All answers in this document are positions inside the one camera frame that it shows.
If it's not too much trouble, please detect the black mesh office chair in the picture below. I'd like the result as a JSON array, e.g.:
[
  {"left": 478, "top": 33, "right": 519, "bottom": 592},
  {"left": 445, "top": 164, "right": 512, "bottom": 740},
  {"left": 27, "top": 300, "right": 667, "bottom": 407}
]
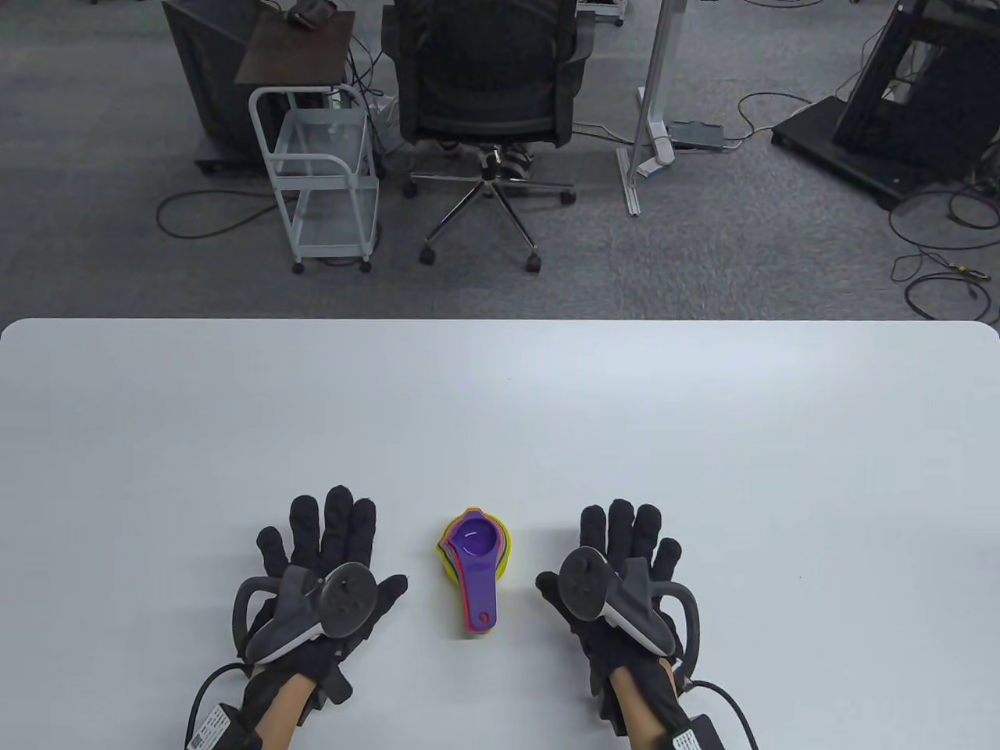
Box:
[{"left": 381, "top": 0, "right": 595, "bottom": 274}]

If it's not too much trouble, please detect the white metal pole stand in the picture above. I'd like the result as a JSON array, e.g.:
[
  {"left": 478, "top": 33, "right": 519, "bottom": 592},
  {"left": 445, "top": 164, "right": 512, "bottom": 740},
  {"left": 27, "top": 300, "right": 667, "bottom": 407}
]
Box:
[{"left": 616, "top": 0, "right": 688, "bottom": 217}]

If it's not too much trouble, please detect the person's left hand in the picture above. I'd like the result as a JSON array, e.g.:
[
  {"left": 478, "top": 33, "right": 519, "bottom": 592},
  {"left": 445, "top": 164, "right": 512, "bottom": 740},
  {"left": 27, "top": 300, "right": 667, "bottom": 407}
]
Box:
[{"left": 234, "top": 484, "right": 409, "bottom": 708}]

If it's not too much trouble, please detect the grey controller on right glove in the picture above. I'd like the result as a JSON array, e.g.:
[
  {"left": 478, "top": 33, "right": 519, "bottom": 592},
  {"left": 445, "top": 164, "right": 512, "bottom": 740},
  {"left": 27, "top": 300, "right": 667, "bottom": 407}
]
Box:
[{"left": 561, "top": 547, "right": 702, "bottom": 674}]

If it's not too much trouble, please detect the dark device on board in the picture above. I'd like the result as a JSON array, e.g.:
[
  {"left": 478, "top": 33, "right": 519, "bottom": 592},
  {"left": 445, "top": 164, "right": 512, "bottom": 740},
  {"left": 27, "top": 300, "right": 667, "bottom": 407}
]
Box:
[{"left": 285, "top": 0, "right": 338, "bottom": 30}]

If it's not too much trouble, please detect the purple measuring cup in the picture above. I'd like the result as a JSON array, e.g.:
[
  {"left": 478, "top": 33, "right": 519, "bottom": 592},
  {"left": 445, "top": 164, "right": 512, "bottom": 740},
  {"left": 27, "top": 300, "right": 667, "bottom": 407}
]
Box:
[{"left": 448, "top": 509, "right": 501, "bottom": 632}]

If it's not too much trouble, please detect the black glove cable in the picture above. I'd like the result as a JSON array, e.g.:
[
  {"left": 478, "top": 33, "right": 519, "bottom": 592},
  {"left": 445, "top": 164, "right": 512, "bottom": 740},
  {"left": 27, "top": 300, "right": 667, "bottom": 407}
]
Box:
[
  {"left": 680, "top": 678, "right": 760, "bottom": 750},
  {"left": 190, "top": 662, "right": 252, "bottom": 727}
]

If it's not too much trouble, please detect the person's right forearm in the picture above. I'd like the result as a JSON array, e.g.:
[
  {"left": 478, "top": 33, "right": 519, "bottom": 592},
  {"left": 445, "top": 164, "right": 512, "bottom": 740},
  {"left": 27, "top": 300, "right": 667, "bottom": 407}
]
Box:
[{"left": 608, "top": 660, "right": 677, "bottom": 743}]

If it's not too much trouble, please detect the black equipment stand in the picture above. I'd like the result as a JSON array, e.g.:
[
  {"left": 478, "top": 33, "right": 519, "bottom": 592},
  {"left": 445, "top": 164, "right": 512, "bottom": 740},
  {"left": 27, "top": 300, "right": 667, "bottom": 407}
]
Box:
[{"left": 770, "top": 0, "right": 1000, "bottom": 212}]

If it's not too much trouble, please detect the black floor cable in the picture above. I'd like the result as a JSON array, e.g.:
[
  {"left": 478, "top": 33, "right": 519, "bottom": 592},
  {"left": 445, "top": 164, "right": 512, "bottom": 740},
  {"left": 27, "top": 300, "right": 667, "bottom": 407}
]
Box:
[
  {"left": 155, "top": 187, "right": 302, "bottom": 239},
  {"left": 904, "top": 270, "right": 1000, "bottom": 325},
  {"left": 887, "top": 181, "right": 1000, "bottom": 284}
]

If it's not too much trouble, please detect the dark brown board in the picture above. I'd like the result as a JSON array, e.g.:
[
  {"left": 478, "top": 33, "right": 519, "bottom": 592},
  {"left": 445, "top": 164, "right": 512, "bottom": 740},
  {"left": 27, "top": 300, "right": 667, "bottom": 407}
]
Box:
[{"left": 234, "top": 9, "right": 356, "bottom": 85}]

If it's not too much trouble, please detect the green measuring cup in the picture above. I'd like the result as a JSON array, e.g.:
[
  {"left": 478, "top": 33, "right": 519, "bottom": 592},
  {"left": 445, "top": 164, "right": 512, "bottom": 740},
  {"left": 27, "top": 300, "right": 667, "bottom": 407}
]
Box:
[{"left": 441, "top": 522, "right": 514, "bottom": 580}]

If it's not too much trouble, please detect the yellow measuring cup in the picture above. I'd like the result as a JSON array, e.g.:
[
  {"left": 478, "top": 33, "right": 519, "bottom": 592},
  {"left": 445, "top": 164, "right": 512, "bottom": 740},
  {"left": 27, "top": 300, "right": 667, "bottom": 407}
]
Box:
[{"left": 436, "top": 508, "right": 513, "bottom": 583}]

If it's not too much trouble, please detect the person's right hand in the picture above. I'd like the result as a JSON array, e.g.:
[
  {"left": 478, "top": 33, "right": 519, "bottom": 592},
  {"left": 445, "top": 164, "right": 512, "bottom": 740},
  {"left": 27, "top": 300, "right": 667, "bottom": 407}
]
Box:
[{"left": 535, "top": 498, "right": 704, "bottom": 708}]

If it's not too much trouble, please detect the grey controller on left glove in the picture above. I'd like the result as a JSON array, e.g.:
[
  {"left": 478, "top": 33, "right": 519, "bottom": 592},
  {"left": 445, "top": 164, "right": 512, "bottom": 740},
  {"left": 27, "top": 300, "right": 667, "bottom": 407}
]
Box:
[{"left": 234, "top": 562, "right": 377, "bottom": 665}]

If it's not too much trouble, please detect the white rolling wire cart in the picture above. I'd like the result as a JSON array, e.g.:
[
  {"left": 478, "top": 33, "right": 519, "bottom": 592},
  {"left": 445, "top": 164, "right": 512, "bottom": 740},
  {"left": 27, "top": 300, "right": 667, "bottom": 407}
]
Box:
[{"left": 248, "top": 84, "right": 382, "bottom": 274}]

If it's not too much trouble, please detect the black wrist module with label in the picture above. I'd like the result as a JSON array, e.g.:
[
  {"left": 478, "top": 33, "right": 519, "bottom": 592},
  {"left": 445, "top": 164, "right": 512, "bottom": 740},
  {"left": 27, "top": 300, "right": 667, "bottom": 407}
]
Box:
[
  {"left": 184, "top": 703, "right": 263, "bottom": 750},
  {"left": 662, "top": 713, "right": 718, "bottom": 750}
]

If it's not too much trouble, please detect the grey controller on glove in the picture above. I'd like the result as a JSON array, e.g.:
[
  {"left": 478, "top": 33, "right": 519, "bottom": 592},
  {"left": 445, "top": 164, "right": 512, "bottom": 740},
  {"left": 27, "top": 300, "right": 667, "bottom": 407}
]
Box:
[
  {"left": 561, "top": 547, "right": 702, "bottom": 674},
  {"left": 234, "top": 562, "right": 377, "bottom": 665}
]

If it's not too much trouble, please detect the black cabinet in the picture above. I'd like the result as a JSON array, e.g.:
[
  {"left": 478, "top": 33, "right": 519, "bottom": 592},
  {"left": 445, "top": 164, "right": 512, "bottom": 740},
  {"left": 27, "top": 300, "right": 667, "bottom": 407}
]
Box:
[{"left": 160, "top": 0, "right": 274, "bottom": 174}]

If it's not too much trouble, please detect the grey power adapter box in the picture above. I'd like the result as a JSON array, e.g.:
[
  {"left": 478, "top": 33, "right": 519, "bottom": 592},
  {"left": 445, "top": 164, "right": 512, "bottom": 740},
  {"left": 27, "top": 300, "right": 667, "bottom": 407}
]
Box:
[{"left": 668, "top": 120, "right": 727, "bottom": 151}]

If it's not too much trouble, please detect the person's left forearm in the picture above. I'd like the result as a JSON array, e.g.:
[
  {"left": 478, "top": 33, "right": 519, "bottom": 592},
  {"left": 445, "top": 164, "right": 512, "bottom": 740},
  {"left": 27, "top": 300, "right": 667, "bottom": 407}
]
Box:
[{"left": 254, "top": 673, "right": 317, "bottom": 750}]

